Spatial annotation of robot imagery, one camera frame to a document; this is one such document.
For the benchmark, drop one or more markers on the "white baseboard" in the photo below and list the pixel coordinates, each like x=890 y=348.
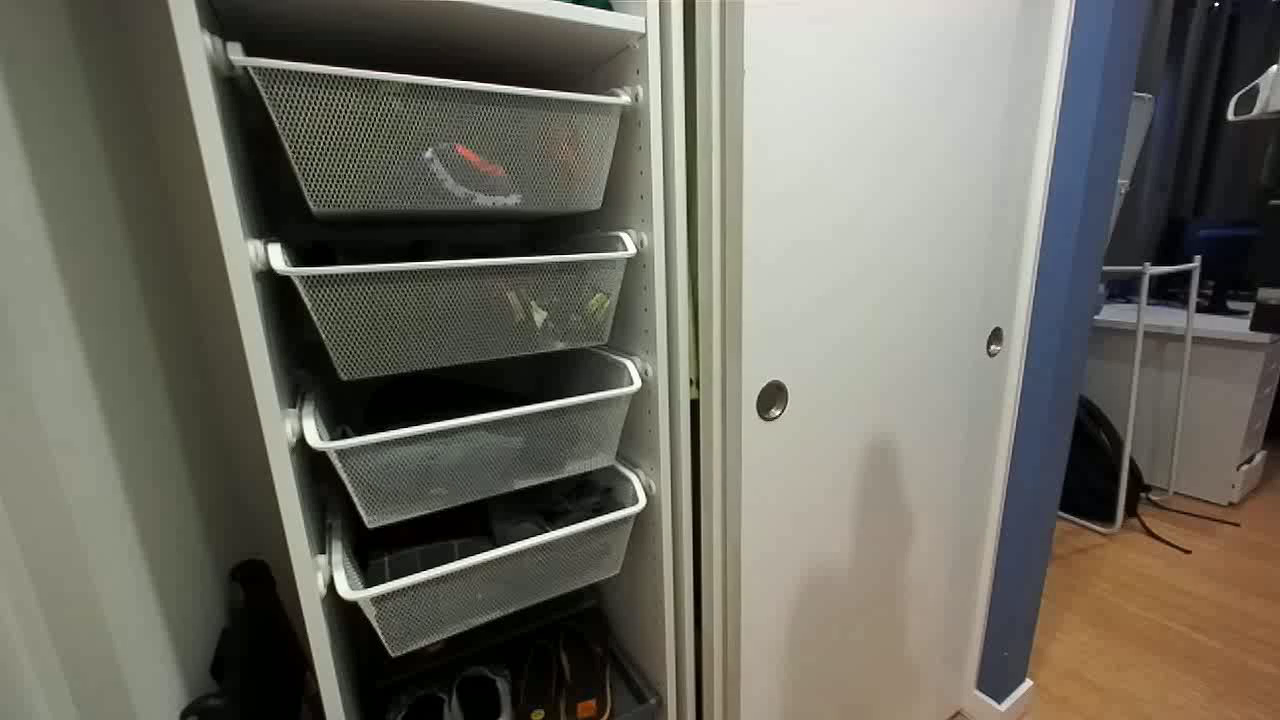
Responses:
x=1000 y=706

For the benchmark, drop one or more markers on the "white sliding closet door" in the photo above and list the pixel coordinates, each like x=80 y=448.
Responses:
x=881 y=202

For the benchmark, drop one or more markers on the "dark curtain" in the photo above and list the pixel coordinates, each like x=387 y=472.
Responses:
x=1201 y=105

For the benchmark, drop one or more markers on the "black bag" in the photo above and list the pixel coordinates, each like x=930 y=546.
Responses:
x=262 y=641

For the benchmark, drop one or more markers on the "grey board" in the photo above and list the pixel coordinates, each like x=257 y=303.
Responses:
x=1132 y=160

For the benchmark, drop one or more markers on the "white tube rack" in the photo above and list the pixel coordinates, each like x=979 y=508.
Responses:
x=1132 y=386

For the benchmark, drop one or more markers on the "red shoe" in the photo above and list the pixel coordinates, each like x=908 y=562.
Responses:
x=478 y=160

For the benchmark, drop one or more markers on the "dark clothing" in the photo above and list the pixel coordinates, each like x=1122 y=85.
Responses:
x=532 y=515

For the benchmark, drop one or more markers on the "white cabinet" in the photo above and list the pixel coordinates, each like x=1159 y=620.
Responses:
x=1225 y=400

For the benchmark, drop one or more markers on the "orange black shoe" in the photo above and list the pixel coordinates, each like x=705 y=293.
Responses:
x=587 y=681

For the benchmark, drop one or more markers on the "black backpack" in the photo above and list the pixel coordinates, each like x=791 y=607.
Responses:
x=1103 y=465

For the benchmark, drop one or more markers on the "dark blue box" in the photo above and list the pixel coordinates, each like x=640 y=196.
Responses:
x=1220 y=253

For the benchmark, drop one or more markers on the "grey sneaker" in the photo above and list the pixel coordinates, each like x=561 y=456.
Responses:
x=481 y=698
x=423 y=706

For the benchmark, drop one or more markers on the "white closet shelving frame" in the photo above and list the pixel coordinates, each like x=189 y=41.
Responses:
x=668 y=202

